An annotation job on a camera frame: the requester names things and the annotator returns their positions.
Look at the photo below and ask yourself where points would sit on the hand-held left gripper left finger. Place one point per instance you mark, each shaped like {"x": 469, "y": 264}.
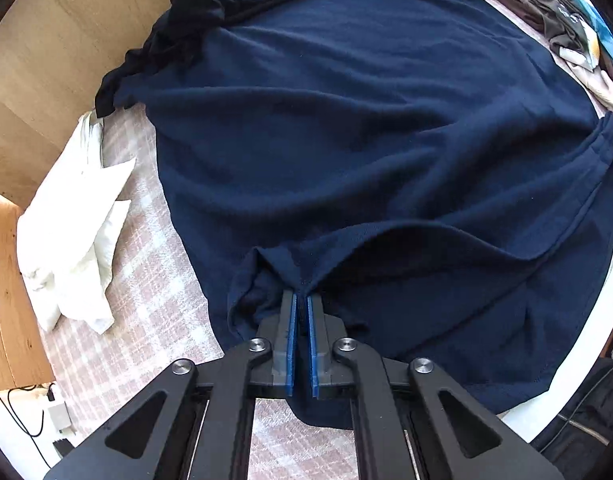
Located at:
{"x": 289, "y": 340}

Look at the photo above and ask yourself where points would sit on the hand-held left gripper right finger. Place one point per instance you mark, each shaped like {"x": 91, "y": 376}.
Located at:
{"x": 314, "y": 340}

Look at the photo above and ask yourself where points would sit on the navy blue shirt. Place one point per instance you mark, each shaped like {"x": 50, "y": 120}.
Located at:
{"x": 366, "y": 135}

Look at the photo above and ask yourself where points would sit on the pink plaid blanket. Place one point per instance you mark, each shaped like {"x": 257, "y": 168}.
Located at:
{"x": 151, "y": 350}

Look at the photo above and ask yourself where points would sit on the white cloth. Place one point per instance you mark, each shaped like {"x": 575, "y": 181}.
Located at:
{"x": 71, "y": 240}

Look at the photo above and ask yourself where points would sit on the black charger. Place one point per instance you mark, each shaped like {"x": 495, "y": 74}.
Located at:
{"x": 64, "y": 449}

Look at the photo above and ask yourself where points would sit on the wooden slat panel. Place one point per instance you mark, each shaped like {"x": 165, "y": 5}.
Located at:
{"x": 11, "y": 300}

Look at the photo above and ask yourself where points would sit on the person's black jacket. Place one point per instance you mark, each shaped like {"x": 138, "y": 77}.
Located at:
{"x": 586, "y": 420}

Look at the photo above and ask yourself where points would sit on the light wooden board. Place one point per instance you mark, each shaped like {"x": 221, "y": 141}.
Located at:
{"x": 61, "y": 60}

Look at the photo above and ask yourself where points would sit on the cream knit sweater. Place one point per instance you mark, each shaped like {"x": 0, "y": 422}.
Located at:
{"x": 601, "y": 85}

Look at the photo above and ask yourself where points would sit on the grey printed shirt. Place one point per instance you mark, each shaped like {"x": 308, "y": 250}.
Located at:
{"x": 546, "y": 5}

